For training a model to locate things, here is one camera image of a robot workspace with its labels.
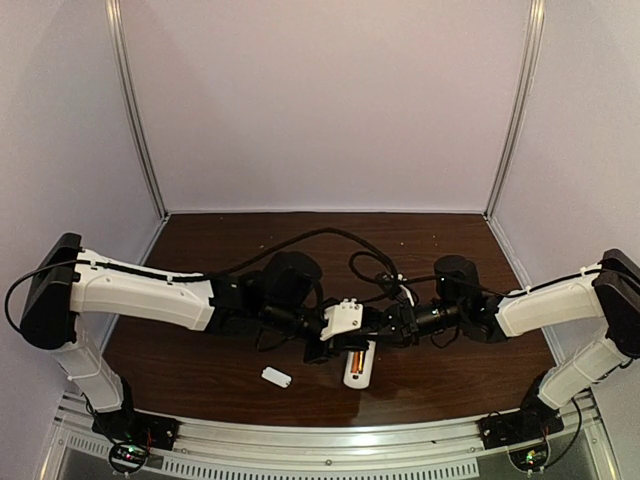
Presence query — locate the orange battery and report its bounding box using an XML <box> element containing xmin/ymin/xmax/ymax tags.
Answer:
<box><xmin>350</xmin><ymin>352</ymin><xmax>359</xmax><ymax>374</ymax></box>

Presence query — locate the white remote control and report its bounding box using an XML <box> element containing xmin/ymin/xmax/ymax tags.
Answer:
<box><xmin>343</xmin><ymin>341</ymin><xmax>376</xmax><ymax>390</ymax></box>

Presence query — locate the white battery cover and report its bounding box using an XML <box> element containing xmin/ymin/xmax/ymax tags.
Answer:
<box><xmin>261</xmin><ymin>366</ymin><xmax>292</xmax><ymax>389</ymax></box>

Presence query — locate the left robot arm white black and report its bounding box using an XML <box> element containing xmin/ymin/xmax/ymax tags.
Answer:
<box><xmin>9</xmin><ymin>233</ymin><xmax>364</xmax><ymax>437</ymax></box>

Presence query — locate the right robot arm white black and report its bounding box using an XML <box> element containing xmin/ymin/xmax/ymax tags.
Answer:
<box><xmin>360</xmin><ymin>249</ymin><xmax>639</xmax><ymax>437</ymax></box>

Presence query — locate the right circuit board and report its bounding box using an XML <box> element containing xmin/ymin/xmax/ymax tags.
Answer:
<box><xmin>507</xmin><ymin>441</ymin><xmax>550</xmax><ymax>474</ymax></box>

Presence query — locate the circuit board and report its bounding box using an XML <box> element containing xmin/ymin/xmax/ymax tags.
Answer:
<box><xmin>507</xmin><ymin>441</ymin><xmax>550</xmax><ymax>474</ymax></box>
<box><xmin>107</xmin><ymin>442</ymin><xmax>150</xmax><ymax>475</ymax></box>

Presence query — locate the left circuit board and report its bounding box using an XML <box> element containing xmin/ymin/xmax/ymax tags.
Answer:
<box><xmin>107</xmin><ymin>442</ymin><xmax>150</xmax><ymax>475</ymax></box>

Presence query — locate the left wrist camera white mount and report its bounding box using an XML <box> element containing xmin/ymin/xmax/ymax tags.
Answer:
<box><xmin>320</xmin><ymin>299</ymin><xmax>364</xmax><ymax>341</ymax></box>

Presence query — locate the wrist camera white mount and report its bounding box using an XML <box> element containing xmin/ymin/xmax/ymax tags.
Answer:
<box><xmin>320</xmin><ymin>299</ymin><xmax>364</xmax><ymax>341</ymax></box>
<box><xmin>378</xmin><ymin>273</ymin><xmax>416</xmax><ymax>307</ymax></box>

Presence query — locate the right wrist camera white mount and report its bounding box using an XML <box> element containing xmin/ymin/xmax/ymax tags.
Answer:
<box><xmin>378</xmin><ymin>273</ymin><xmax>416</xmax><ymax>307</ymax></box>

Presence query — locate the left black cable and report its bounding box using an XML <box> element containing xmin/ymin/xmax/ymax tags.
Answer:
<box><xmin>4</xmin><ymin>227</ymin><xmax>401</xmax><ymax>336</ymax></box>

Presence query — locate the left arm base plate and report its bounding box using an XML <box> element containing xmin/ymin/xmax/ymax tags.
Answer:
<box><xmin>92</xmin><ymin>409</ymin><xmax>179</xmax><ymax>451</ymax></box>

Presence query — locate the front aluminium rail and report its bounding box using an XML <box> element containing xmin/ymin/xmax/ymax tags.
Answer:
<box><xmin>35</xmin><ymin>393</ymin><xmax>621</xmax><ymax>479</ymax></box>

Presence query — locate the right aluminium corner post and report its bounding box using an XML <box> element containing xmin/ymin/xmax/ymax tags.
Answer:
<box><xmin>484</xmin><ymin>0</ymin><xmax>546</xmax><ymax>221</ymax></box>

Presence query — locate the aluminium corner post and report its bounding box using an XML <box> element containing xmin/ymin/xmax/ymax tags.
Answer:
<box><xmin>484</xmin><ymin>0</ymin><xmax>546</xmax><ymax>221</ymax></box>
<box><xmin>105</xmin><ymin>0</ymin><xmax>168</xmax><ymax>220</ymax></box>

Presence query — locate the left aluminium corner post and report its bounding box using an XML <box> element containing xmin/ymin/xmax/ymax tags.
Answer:
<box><xmin>105</xmin><ymin>0</ymin><xmax>168</xmax><ymax>220</ymax></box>

